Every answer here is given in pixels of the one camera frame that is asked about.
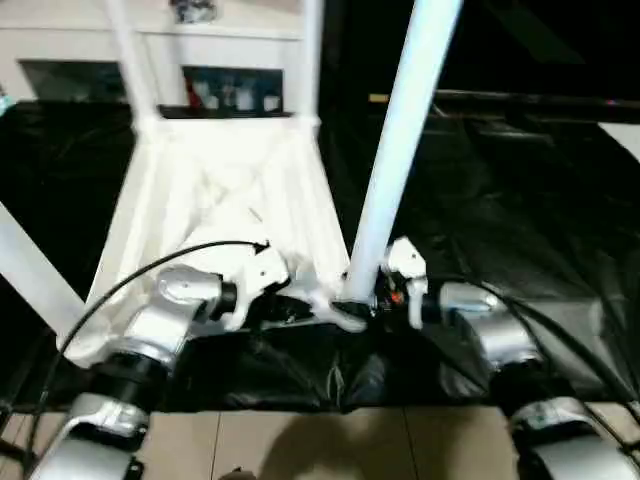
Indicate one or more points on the white plastic table leg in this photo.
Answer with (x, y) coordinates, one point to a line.
(311, 55)
(405, 130)
(30, 270)
(130, 60)

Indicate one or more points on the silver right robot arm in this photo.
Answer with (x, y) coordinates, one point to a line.
(510, 340)

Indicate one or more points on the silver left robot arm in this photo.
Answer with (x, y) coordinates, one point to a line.
(160, 320)

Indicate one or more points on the black plastic mat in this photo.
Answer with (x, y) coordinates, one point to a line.
(520, 210)

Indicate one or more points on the black robot left foot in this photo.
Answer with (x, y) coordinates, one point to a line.
(238, 474)

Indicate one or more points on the white jar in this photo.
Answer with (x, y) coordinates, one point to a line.
(270, 102)

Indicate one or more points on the small tan label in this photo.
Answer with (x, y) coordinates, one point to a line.
(378, 98)

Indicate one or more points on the red bottle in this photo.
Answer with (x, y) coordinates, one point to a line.
(193, 90)

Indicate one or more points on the black folding stand legs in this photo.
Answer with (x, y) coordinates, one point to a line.
(12, 440)

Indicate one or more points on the white flat sheet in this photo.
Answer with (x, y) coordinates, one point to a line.
(625, 140)

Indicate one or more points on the small grey patterned box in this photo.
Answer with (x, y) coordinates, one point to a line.
(194, 10)

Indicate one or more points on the black backdrop cloth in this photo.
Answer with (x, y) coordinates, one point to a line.
(540, 40)

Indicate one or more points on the white cabinet with glass doors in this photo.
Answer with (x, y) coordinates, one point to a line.
(80, 45)

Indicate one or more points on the light blue translucent pole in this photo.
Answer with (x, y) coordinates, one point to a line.
(4, 102)

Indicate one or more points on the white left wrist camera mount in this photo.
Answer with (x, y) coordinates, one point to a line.
(262, 268)

